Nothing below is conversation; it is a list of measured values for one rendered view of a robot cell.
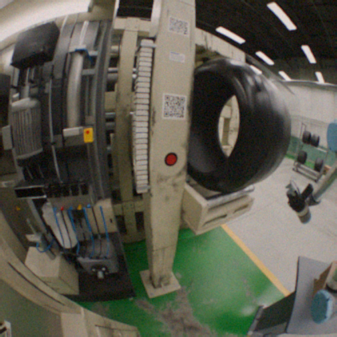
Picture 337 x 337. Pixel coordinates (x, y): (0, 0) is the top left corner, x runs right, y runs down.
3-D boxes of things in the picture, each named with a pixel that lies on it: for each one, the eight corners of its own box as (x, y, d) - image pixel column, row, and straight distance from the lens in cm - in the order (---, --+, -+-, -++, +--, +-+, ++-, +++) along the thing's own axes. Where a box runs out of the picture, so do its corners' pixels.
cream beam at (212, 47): (170, 37, 80) (172, 18, 89) (154, 53, 101) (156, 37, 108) (246, 69, 115) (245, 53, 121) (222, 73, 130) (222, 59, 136)
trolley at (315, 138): (317, 184, 584) (331, 130, 576) (290, 170, 607) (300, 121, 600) (319, 181, 649) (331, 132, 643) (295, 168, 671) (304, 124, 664)
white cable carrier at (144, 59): (137, 193, 45) (142, 39, 45) (134, 186, 49) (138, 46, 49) (150, 191, 46) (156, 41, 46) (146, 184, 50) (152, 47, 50)
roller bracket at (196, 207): (197, 228, 48) (202, 205, 42) (158, 178, 77) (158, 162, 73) (205, 225, 50) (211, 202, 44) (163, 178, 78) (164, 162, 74)
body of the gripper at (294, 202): (286, 202, 78) (293, 213, 87) (300, 195, 76) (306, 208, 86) (285, 191, 83) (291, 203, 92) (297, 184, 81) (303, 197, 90)
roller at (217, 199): (194, 212, 52) (201, 211, 48) (192, 200, 51) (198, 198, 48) (249, 192, 75) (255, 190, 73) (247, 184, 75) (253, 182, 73)
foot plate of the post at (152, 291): (149, 298, 122) (149, 297, 119) (139, 272, 131) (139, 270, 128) (180, 287, 126) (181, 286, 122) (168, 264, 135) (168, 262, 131)
